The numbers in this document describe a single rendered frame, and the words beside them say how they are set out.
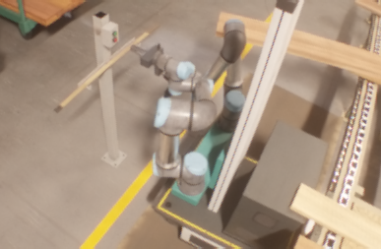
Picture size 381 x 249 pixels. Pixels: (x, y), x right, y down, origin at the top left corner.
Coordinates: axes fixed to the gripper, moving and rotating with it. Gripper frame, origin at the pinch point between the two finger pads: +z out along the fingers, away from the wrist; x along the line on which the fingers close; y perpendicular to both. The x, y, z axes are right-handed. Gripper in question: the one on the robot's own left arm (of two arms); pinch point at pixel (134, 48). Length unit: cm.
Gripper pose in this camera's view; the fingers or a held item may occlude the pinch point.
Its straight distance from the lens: 173.4
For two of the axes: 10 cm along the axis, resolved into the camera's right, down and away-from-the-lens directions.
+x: -5.1, 6.3, -5.9
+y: 1.0, -6.4, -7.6
